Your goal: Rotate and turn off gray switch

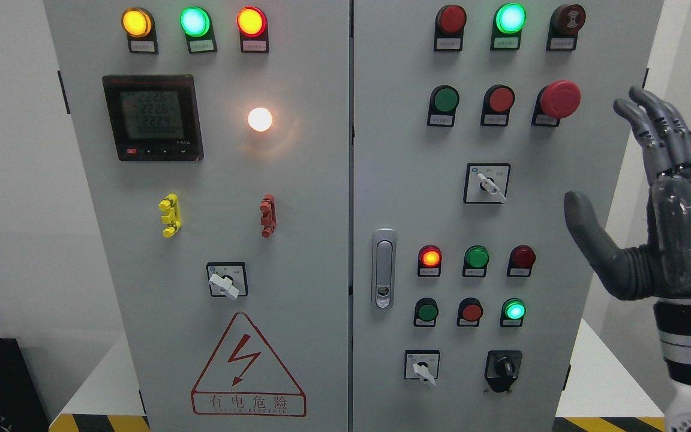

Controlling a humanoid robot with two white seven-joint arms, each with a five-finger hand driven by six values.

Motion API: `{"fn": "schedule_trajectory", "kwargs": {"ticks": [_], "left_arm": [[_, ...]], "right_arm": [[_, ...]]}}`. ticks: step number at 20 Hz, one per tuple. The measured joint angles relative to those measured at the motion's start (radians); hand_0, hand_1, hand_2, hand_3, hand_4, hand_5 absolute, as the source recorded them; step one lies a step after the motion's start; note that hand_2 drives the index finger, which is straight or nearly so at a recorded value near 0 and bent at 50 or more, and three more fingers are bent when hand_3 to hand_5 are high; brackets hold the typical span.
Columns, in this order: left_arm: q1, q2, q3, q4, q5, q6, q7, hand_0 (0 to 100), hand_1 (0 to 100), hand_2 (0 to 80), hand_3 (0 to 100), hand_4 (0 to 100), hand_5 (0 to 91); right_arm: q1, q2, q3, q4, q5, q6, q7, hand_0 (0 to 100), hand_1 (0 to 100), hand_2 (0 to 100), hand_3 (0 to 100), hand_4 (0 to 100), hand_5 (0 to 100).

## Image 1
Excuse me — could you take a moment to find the gray robotic hand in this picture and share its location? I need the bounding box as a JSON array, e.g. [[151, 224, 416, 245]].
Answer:
[[564, 86, 691, 300]]

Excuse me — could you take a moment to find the gray rotary switch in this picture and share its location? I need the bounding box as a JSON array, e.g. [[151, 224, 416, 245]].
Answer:
[[404, 349, 440, 386], [463, 163, 511, 204]]

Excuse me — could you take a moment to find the red emergency stop button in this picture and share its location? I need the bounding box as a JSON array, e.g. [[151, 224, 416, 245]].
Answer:
[[531, 80, 582, 127]]

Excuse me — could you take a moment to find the lit green button lower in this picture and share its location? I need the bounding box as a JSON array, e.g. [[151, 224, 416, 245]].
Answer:
[[500, 298, 527, 328]]

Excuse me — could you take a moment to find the green indicator light middle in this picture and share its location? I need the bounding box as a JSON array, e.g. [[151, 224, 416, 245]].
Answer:
[[462, 244, 490, 277]]

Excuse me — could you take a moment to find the red push button upper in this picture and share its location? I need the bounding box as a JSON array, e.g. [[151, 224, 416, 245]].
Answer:
[[480, 85, 515, 127]]

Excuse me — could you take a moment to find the red push button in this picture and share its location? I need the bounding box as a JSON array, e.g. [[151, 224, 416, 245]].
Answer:
[[456, 298, 483, 326], [480, 85, 515, 127]]

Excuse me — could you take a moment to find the dark red buzzer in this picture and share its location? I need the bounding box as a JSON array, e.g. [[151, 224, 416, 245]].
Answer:
[[546, 4, 587, 51]]

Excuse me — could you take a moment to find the red push button lower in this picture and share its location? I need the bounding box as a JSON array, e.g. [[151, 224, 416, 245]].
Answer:
[[456, 298, 483, 326]]

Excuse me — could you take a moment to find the lit red indicator light middle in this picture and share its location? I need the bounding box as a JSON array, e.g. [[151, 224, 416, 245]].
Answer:
[[417, 244, 442, 277]]

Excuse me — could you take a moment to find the green lit indicator light top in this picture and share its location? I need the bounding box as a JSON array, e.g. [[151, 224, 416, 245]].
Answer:
[[490, 2, 527, 51]]

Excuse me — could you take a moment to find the green push button upper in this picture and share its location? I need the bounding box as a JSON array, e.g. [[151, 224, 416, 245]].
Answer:
[[426, 85, 459, 128]]

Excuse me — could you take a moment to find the green push button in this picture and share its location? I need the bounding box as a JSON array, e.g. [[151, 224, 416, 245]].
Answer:
[[426, 85, 459, 128], [413, 297, 439, 326]]

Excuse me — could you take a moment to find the green push button lower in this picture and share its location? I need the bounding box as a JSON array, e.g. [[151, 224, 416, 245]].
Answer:
[[413, 297, 439, 326]]

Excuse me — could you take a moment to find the dark red indicator light top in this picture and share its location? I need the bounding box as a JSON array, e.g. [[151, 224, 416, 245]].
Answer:
[[434, 5, 468, 52]]

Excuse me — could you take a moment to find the gray electrical cabinet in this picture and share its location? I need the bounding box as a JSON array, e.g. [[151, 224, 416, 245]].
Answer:
[[44, 1, 663, 431]]

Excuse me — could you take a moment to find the red terminal clip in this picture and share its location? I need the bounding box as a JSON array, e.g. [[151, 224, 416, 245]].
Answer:
[[259, 194, 277, 238]]

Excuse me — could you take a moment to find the white glowing indicator light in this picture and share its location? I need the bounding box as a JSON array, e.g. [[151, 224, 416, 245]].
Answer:
[[247, 107, 274, 133]]

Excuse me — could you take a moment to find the red electric warning sticker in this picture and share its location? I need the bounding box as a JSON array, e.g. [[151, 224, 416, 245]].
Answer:
[[190, 311, 307, 416]]

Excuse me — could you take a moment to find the red indicator light left door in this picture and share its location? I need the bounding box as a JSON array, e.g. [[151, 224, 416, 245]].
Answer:
[[236, 5, 271, 53]]

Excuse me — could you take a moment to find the yellow terminal clip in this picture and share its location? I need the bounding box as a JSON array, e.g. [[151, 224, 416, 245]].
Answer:
[[157, 193, 182, 238]]

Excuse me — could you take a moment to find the green indicator light left door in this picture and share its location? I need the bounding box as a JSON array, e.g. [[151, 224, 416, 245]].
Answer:
[[180, 6, 218, 54]]

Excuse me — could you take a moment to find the black digital power meter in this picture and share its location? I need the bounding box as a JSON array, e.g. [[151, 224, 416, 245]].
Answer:
[[102, 74, 204, 161]]

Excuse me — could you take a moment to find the yellow indicator light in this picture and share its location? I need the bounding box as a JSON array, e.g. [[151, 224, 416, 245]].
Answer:
[[121, 7, 158, 54]]

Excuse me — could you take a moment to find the black selector switch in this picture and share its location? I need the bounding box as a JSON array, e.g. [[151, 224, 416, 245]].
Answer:
[[483, 350, 522, 393]]

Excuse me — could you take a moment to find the gray rotary switch bottom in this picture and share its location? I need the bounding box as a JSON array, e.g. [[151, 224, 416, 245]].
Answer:
[[404, 349, 440, 386]]

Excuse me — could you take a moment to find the silver door latch handle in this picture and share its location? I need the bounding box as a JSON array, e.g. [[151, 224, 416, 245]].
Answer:
[[371, 229, 396, 309]]

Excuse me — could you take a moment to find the gray rotary switch left door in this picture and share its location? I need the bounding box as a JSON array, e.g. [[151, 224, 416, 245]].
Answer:
[[206, 262, 248, 301]]

